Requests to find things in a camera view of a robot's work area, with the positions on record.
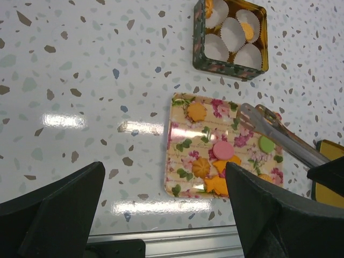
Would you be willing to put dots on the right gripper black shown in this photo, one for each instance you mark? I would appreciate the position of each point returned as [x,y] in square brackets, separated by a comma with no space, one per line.
[329,174]

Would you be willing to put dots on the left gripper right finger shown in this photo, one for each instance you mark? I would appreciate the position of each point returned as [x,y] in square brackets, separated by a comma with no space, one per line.
[274,222]

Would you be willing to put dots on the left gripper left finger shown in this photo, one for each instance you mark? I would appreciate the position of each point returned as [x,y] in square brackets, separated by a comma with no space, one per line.
[55,220]

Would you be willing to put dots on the gold tin lid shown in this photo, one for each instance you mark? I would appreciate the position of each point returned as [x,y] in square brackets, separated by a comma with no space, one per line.
[320,193]

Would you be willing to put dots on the metal tongs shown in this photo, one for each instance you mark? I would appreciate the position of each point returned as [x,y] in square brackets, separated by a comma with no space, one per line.
[261,120]

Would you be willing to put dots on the pink sandwich cookie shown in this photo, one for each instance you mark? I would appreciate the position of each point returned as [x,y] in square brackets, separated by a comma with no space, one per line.
[223,150]

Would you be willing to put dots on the orange leaf cookie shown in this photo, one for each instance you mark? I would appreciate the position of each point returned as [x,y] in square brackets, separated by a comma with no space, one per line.
[197,112]

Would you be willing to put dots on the round dotted orange cookie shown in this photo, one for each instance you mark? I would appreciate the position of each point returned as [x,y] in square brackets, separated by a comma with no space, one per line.
[248,30]

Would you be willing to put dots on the swirl butter cookie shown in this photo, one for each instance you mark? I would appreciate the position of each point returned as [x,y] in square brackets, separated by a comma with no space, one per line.
[209,5]
[201,168]

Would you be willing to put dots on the dotted round cookie bottom-right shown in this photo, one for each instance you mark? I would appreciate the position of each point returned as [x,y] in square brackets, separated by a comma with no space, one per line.
[265,177]

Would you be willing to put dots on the green sandwich cookie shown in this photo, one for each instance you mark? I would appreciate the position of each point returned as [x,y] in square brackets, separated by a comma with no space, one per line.
[266,145]

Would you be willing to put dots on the floral serving tray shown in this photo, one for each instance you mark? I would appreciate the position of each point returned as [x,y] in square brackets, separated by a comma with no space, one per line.
[204,134]

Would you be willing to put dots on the white paper cup bottom-right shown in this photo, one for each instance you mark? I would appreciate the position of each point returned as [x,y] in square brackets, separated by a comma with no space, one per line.
[249,56]

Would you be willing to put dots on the floral cookie tin box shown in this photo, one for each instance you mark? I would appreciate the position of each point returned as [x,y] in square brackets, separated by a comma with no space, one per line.
[201,62]

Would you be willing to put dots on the white paper cup bottom-left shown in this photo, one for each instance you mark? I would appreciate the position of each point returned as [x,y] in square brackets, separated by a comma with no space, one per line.
[215,48]

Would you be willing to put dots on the white paper cup centre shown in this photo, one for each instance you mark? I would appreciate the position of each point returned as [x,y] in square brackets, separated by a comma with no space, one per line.
[232,34]

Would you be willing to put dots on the white paper cup top-right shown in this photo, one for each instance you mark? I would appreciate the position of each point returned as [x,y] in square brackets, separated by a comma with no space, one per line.
[245,16]

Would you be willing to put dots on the white paper cup top-left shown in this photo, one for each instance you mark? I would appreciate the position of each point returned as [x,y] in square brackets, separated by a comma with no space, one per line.
[220,12]

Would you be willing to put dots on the aluminium frame rail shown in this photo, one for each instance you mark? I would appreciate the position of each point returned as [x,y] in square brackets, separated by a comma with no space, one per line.
[221,241]

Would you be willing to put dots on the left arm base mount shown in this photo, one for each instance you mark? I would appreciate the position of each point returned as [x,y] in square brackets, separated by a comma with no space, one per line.
[133,248]

